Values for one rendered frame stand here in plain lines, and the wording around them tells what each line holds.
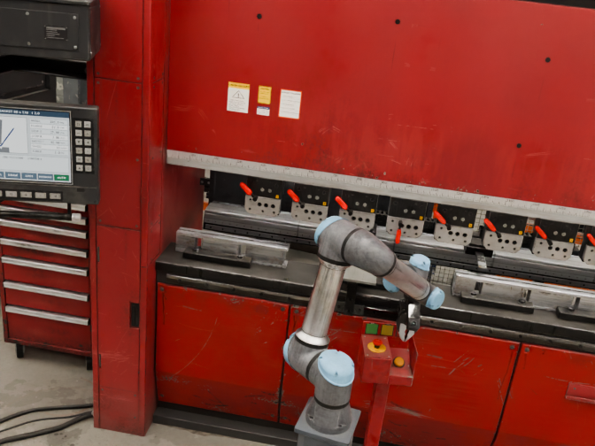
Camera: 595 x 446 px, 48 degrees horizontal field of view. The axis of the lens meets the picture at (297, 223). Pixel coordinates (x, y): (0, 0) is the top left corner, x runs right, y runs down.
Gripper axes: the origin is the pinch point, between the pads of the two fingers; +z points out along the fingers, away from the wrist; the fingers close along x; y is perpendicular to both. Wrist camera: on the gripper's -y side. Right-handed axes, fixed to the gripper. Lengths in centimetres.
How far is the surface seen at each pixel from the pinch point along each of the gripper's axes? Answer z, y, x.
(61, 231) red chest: 8, 73, 154
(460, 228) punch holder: -32, 34, -22
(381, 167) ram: -53, 42, 13
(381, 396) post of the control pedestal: 26.9, -2.2, 5.1
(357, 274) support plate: -14.7, 20.3, 19.0
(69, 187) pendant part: -46, 11, 128
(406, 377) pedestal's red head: 13.0, -6.3, -2.2
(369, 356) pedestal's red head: 5.2, -5.1, 13.3
